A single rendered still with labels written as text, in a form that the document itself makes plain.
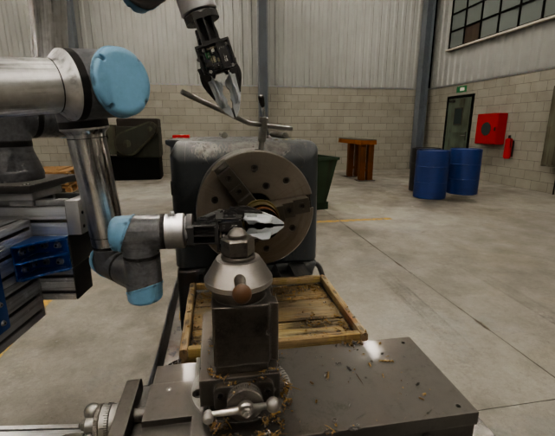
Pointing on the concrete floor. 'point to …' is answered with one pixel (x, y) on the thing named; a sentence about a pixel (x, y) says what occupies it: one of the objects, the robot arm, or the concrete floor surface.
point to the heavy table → (359, 157)
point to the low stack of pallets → (63, 173)
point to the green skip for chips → (326, 164)
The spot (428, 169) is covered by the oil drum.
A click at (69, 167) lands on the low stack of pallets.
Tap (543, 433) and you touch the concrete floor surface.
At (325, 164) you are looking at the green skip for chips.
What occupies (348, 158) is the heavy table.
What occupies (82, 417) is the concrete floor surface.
